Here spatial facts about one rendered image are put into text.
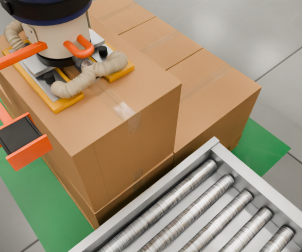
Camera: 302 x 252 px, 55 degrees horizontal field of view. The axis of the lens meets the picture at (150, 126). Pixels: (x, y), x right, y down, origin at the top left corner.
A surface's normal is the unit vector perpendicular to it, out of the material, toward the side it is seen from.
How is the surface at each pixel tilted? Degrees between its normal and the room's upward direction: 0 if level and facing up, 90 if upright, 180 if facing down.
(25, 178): 0
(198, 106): 0
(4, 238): 0
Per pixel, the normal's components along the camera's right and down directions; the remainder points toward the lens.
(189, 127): 0.00, -0.60
